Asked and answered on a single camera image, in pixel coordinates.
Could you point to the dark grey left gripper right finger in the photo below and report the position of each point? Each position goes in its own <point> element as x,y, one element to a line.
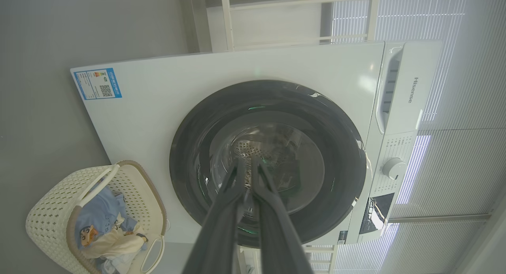
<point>276,234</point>

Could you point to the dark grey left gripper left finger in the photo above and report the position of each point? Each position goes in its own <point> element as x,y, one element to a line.
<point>215,230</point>

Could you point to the pile of clothes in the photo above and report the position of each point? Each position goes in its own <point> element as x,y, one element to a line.
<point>118,244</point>

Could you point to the dark round washer door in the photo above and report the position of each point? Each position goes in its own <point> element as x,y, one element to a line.
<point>332,147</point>

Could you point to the blue cartoon print garment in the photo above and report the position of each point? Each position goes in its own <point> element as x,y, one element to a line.
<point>99,210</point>

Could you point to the black washing machine display panel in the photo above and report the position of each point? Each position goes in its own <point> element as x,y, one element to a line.
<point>377,212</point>

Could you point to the white washing machine dial knob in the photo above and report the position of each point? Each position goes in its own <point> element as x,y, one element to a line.
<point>393,168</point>

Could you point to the white front-load washing machine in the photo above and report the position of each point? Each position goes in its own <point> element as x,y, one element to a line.
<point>158,108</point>

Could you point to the cream perforated laundry basket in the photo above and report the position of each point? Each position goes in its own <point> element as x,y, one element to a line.
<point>51,214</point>

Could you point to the white detergent drawer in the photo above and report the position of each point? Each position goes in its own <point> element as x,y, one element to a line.
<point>389,88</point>

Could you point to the blue energy label sticker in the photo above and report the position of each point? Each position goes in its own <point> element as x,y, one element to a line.
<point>97,83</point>

